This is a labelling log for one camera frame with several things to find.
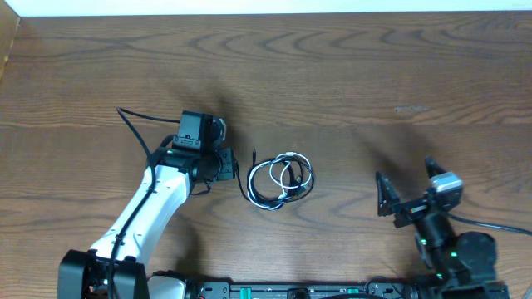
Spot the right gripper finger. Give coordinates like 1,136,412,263
376,172,400,217
424,156,446,179

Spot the white usb cable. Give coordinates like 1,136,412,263
248,151,312,208

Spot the black usb cable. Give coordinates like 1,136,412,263
234,149,316,212

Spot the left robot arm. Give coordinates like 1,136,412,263
57,110,236,298

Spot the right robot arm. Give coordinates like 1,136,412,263
375,157,510,299

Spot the cardboard panel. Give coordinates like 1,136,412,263
0,0,20,77

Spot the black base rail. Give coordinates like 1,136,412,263
149,272,510,299

